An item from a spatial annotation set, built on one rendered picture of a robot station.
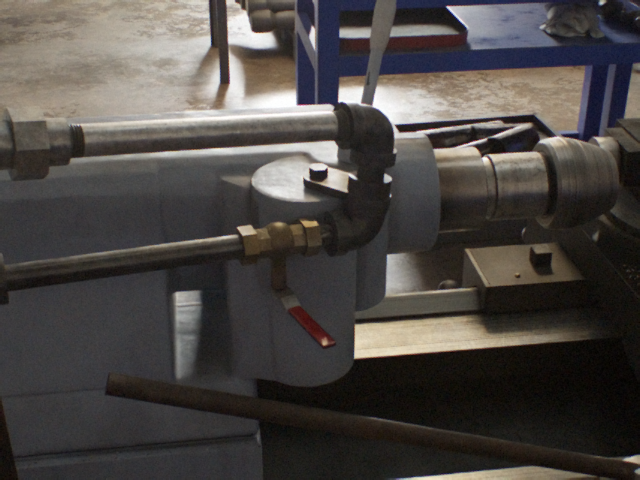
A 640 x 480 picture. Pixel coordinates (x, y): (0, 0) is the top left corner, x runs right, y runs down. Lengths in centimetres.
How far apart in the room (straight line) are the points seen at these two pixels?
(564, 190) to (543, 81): 375
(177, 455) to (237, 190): 23
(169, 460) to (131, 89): 375
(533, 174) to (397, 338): 33
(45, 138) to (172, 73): 410
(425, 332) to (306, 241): 47
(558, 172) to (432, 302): 35
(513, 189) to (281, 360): 27
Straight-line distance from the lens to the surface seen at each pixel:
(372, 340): 115
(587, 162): 92
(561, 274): 123
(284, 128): 67
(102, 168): 81
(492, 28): 298
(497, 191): 90
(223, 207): 80
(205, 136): 65
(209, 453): 84
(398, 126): 329
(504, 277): 121
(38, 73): 484
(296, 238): 71
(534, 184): 91
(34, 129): 61
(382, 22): 82
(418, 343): 115
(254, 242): 70
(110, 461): 85
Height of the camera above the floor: 148
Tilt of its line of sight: 28 degrees down
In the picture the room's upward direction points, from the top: straight up
